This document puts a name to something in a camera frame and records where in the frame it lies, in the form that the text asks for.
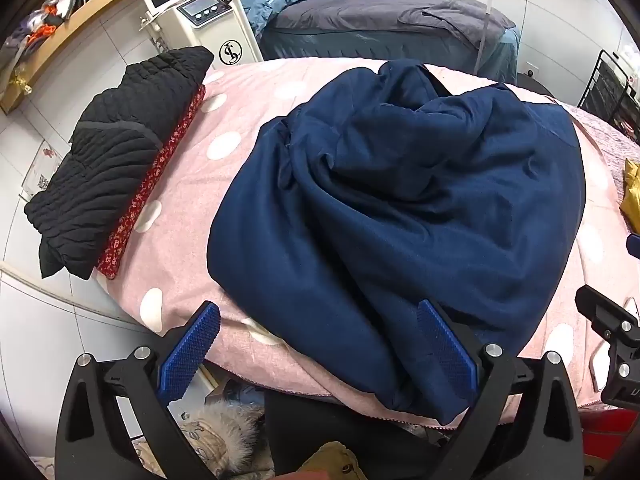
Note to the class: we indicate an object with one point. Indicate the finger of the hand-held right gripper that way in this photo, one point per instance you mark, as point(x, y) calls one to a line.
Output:
point(607, 317)

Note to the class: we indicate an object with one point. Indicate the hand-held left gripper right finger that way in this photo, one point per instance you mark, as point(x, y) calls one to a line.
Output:
point(447, 355)

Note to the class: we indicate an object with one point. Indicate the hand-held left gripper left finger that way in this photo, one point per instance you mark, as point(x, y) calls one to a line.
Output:
point(192, 350)

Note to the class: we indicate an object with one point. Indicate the navy blue coat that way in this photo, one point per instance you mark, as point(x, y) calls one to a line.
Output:
point(400, 200)

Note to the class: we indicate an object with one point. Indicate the red box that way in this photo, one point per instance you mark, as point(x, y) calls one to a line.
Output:
point(612, 432)

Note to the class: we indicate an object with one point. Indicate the fur trimmed hood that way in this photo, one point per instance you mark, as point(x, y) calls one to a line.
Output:
point(225, 435)

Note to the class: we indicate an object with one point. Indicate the yellow garment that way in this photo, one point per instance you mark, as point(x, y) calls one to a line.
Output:
point(632, 195)

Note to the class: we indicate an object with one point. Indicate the olive cloth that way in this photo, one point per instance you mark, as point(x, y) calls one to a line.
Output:
point(330, 460)

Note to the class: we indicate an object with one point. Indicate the red floral cloth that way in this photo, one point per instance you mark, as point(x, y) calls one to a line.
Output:
point(150, 185)

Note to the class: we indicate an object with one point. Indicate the mauve knit blanket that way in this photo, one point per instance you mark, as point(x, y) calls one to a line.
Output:
point(612, 140)

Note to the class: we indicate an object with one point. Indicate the pink polka dot bed sheet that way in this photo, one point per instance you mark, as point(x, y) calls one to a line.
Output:
point(200, 170)

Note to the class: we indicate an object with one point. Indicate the black quilted jacket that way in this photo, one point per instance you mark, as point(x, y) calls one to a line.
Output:
point(110, 160)

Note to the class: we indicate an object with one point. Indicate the black metal rack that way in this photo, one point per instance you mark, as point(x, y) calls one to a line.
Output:
point(612, 95)

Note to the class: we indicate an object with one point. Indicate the printed paper sheet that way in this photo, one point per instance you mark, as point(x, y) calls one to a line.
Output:
point(45, 170)

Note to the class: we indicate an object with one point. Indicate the clear lamp pole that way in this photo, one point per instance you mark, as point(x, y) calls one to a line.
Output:
point(487, 15)

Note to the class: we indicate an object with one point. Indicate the grey blanket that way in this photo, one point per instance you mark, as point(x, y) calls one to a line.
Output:
point(460, 17)

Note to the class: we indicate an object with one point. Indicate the white machine with screen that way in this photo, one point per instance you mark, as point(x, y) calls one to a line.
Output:
point(200, 15)

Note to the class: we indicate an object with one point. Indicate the bed with grey sheet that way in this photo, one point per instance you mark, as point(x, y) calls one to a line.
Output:
point(360, 30)

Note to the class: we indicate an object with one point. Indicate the clutter of shelf goods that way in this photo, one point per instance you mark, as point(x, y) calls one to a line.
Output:
point(50, 0)

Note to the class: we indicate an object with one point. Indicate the wooden wall shelf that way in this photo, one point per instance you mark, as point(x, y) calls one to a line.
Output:
point(70, 35)

